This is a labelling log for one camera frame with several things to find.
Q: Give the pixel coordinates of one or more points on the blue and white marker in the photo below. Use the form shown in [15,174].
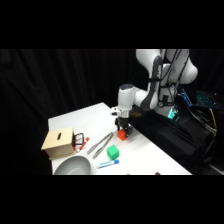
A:
[108,163]

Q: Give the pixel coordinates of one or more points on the backlit keyboard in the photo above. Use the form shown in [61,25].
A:
[205,99]

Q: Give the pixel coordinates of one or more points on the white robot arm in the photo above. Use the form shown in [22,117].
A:
[126,96]

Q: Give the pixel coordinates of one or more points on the small green light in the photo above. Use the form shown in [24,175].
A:
[171,115]

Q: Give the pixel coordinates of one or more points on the black robot stand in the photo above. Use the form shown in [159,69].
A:
[166,140]

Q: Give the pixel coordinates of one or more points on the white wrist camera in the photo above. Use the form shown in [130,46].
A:
[114,111]

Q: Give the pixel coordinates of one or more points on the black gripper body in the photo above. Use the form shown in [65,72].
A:
[122,121]

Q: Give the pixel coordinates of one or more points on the metal tweezers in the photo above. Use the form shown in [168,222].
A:
[101,142]

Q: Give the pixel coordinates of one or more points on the black curtain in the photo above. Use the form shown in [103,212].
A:
[50,83]

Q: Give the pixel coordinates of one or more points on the wooden box with slot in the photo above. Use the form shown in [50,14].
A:
[58,143]

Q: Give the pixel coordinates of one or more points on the grey bowl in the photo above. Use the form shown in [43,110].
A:
[71,166]

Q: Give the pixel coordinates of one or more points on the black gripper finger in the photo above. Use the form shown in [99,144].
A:
[118,128]
[129,131]

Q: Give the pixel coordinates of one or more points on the small brown object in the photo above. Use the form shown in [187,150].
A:
[127,174]
[157,173]

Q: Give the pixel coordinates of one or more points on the red cube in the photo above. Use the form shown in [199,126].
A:
[122,135]

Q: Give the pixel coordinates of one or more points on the green cube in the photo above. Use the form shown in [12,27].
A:
[112,152]

